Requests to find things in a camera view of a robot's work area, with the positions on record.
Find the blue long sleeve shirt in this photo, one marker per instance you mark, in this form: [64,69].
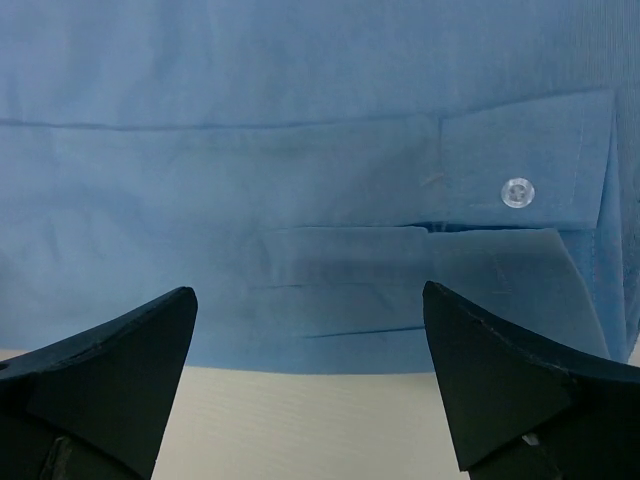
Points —
[307,166]

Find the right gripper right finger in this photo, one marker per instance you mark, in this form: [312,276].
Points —
[521,406]

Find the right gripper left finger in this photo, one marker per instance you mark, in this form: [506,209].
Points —
[96,405]

